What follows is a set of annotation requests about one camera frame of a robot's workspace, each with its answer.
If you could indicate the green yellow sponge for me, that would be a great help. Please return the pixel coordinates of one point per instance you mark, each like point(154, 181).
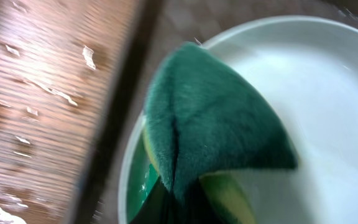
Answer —
point(202, 121)

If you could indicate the white plate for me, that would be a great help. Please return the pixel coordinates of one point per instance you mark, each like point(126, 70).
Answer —
point(307, 69)

